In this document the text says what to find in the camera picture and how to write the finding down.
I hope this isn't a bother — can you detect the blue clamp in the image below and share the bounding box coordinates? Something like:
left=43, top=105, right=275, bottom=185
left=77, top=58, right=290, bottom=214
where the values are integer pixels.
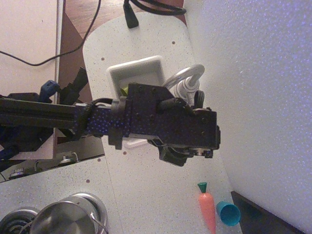
left=39, top=80, right=60, bottom=103

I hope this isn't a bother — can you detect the silver stove burner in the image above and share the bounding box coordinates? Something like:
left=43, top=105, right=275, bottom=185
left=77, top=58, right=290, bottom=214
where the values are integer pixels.
left=0, top=207, right=39, bottom=234

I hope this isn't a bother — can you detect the orange toy carrot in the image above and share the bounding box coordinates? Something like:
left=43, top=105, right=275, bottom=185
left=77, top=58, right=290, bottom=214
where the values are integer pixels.
left=197, top=182, right=216, bottom=234

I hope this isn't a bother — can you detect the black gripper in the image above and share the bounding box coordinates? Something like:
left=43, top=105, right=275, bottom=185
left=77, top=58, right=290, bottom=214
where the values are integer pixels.
left=125, top=83, right=220, bottom=167

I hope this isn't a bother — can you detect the green plastic cup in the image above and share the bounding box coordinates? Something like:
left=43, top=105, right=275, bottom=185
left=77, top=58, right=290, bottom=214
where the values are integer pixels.
left=120, top=86, right=129, bottom=97

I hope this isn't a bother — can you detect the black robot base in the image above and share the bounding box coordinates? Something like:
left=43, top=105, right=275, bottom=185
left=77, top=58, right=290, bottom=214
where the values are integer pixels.
left=0, top=92, right=54, bottom=159

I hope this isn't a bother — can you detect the silver faucet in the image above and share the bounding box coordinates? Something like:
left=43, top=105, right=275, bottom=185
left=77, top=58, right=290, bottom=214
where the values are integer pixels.
left=162, top=64, right=205, bottom=105

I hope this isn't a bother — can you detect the teal plastic cup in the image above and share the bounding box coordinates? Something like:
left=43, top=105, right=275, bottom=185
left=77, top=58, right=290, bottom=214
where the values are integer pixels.
left=216, top=201, right=241, bottom=226

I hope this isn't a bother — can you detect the black cable bundle with plug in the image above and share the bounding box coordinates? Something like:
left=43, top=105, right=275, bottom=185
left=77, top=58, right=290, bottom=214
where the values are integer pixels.
left=123, top=0, right=187, bottom=29

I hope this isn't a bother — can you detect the silver stove knob left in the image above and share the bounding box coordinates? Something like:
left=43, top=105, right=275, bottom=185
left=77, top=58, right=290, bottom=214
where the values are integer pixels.
left=9, top=168, right=25, bottom=180

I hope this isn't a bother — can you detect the silver stove knob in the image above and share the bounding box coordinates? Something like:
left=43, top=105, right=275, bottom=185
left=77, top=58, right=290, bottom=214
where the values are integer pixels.
left=58, top=152, right=79, bottom=167
left=9, top=168, right=25, bottom=180

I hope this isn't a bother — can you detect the stainless steel pot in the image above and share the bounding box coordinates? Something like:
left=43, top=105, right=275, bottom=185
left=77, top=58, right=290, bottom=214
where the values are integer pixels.
left=30, top=193, right=109, bottom=234

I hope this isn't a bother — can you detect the white toy sink basin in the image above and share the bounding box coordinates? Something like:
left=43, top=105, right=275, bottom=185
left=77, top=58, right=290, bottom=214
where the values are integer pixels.
left=106, top=55, right=167, bottom=148

